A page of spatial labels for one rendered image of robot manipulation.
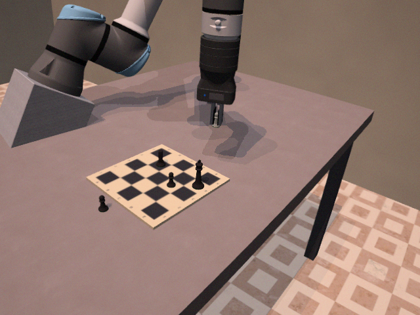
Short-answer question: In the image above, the tan and black chessboard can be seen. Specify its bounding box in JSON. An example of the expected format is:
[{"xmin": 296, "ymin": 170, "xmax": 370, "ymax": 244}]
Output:
[{"xmin": 86, "ymin": 144, "xmax": 230, "ymax": 230}]

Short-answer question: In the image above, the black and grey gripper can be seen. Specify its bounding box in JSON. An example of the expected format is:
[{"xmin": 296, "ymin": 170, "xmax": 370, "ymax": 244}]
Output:
[{"xmin": 197, "ymin": 11, "xmax": 243, "ymax": 126}]

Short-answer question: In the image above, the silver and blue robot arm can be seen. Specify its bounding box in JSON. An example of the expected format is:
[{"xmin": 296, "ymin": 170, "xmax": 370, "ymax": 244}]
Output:
[{"xmin": 28, "ymin": 0, "xmax": 244, "ymax": 96}]

